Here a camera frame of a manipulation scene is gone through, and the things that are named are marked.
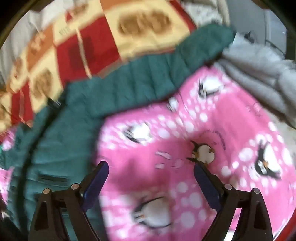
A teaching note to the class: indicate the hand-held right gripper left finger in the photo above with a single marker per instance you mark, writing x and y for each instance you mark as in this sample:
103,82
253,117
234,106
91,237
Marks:
97,183

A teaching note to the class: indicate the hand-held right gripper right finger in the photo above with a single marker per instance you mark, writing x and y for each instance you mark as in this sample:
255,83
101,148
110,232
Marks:
204,180

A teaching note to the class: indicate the green quilted jacket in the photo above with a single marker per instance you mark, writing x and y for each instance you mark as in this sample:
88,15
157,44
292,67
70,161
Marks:
138,78

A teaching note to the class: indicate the pink penguin print blanket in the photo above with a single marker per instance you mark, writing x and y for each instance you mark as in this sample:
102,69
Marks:
161,150

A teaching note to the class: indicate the grey fleece cloth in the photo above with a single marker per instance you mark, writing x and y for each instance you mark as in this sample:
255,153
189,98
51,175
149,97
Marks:
254,69

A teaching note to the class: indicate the red cream rose pillow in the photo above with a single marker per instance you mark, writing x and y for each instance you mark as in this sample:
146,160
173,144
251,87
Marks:
92,46

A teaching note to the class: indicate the white cabinet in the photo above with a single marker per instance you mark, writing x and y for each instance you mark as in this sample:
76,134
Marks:
275,27

